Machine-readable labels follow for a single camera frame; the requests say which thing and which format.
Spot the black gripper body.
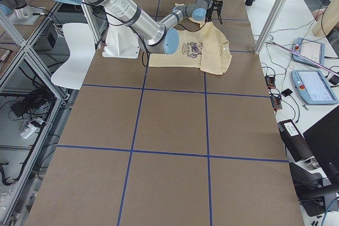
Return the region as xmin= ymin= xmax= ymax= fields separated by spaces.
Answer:
xmin=208 ymin=0 xmax=223 ymax=16

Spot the cream long-sleeve graphic shirt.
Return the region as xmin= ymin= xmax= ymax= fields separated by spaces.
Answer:
xmin=149 ymin=18 xmax=232 ymax=75

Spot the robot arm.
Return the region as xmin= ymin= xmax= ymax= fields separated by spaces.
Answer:
xmin=1 ymin=0 xmax=27 ymax=16
xmin=53 ymin=0 xmax=211 ymax=55

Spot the orange circuit board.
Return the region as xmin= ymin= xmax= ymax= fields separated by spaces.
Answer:
xmin=265 ymin=76 xmax=276 ymax=89

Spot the far blue teach pendant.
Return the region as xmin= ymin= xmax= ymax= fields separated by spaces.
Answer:
xmin=292 ymin=37 xmax=325 ymax=65

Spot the blue teach pendant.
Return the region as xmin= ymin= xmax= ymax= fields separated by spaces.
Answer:
xmin=291 ymin=70 xmax=338 ymax=105
xmin=292 ymin=37 xmax=325 ymax=65

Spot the near blue teach pendant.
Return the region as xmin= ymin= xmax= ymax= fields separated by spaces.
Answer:
xmin=291 ymin=70 xmax=338 ymax=105

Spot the white chair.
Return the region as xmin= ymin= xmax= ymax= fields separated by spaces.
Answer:
xmin=51 ymin=23 xmax=96 ymax=90

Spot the black monitor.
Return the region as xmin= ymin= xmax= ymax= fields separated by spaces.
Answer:
xmin=288 ymin=108 xmax=339 ymax=219

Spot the white power strip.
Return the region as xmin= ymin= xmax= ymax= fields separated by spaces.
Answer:
xmin=20 ymin=119 xmax=43 ymax=139

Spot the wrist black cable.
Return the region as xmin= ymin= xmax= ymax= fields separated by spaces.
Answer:
xmin=141 ymin=0 xmax=220 ymax=67

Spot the aluminium frame post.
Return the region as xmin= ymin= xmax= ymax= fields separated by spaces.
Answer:
xmin=253 ymin=0 xmax=286 ymax=54

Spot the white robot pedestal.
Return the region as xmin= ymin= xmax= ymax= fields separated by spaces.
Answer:
xmin=102 ymin=25 xmax=140 ymax=59

